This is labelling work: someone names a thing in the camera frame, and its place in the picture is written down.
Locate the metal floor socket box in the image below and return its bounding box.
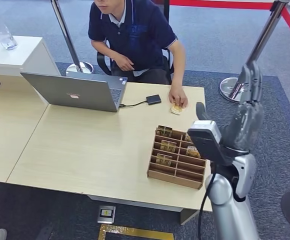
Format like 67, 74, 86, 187
97, 205, 116, 224

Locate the black office chair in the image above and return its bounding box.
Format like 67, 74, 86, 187
96, 0, 175, 85

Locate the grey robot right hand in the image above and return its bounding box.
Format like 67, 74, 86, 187
196, 61, 264, 152

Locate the grey desk underframe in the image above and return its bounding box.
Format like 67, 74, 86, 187
87, 194, 198, 226

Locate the thin black drive cable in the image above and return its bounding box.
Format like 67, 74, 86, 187
119, 100, 148, 109

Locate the black external drive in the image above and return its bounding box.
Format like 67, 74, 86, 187
146, 94, 162, 106

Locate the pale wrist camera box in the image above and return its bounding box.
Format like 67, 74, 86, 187
187, 119, 238, 167

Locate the person's right hand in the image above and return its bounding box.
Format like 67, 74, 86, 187
113, 52, 135, 72

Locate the person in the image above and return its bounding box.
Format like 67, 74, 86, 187
88, 0, 189, 110

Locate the wooden slotted card holder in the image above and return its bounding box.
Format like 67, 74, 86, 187
147, 125, 208, 191

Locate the black floor strip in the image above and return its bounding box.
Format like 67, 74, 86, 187
35, 225, 54, 240

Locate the chrome stanchion post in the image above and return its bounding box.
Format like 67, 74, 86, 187
218, 0, 290, 104
51, 0, 94, 74

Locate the clear plastic water bottle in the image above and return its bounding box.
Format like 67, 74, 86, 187
0, 2, 19, 51

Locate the person's left hand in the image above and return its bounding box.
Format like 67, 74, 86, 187
168, 84, 189, 110

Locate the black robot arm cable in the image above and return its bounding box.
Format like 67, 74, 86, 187
197, 172, 217, 240

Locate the grey open laptop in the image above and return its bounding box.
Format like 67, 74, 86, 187
20, 71, 128, 113

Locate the white cabinet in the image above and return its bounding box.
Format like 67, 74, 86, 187
0, 33, 62, 77

